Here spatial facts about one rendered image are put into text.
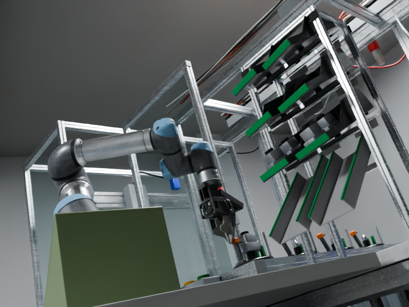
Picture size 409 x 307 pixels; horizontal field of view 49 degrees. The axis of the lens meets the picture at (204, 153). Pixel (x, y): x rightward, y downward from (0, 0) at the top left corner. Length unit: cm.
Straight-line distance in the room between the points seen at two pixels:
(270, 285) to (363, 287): 31
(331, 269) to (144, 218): 47
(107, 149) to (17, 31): 187
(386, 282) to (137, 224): 56
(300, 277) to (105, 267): 44
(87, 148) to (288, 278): 96
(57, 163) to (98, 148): 16
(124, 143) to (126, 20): 185
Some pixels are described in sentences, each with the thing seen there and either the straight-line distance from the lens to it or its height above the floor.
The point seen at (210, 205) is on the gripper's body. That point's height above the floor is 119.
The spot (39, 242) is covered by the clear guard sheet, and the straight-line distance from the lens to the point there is 256.
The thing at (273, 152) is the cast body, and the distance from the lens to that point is 137.
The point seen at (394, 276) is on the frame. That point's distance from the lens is 99.
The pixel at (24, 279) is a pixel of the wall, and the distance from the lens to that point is 438.
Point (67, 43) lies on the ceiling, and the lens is 339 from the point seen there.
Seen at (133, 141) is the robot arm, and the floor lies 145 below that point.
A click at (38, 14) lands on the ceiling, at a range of 316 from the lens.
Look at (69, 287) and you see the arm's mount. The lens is 101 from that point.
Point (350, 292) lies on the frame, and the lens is 104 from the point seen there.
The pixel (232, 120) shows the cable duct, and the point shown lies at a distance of 310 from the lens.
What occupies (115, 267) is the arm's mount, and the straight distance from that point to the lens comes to 104.
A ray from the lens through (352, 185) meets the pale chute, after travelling 121.
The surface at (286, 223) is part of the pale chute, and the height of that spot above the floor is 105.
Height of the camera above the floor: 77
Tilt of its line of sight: 23 degrees up
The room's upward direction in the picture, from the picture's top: 16 degrees counter-clockwise
